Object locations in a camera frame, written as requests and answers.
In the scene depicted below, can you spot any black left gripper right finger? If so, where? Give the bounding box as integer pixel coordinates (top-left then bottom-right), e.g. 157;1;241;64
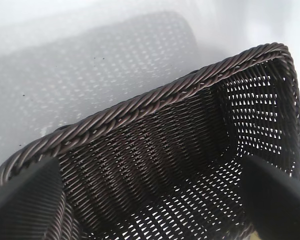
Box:
242;154;300;240

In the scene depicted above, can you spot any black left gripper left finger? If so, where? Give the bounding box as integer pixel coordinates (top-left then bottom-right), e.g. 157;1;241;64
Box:
0;158;66;240

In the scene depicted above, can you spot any dark brown wicker basket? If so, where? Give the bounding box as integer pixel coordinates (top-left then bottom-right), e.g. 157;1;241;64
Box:
0;42;300;240

